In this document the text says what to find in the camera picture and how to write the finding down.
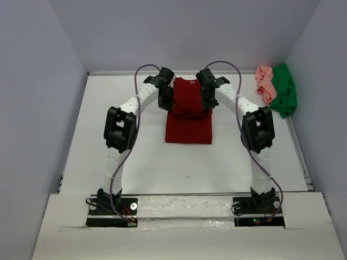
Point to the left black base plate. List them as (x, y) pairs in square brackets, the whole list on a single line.
[(102, 216)]

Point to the green t-shirt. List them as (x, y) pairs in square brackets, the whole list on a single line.
[(286, 101)]

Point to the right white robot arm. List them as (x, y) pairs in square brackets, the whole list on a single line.
[(257, 133)]

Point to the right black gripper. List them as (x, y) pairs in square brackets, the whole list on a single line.
[(206, 105)]

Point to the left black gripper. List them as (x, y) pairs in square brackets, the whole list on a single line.
[(167, 105)]

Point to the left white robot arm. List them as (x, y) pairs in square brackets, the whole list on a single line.
[(121, 131)]

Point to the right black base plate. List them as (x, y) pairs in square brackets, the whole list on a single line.
[(248, 215)]

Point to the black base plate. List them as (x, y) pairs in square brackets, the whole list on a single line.
[(248, 215), (102, 216)]

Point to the pink t-shirt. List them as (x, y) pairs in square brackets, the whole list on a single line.
[(264, 86)]

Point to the red t-shirt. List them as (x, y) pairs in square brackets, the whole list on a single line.
[(188, 122)]

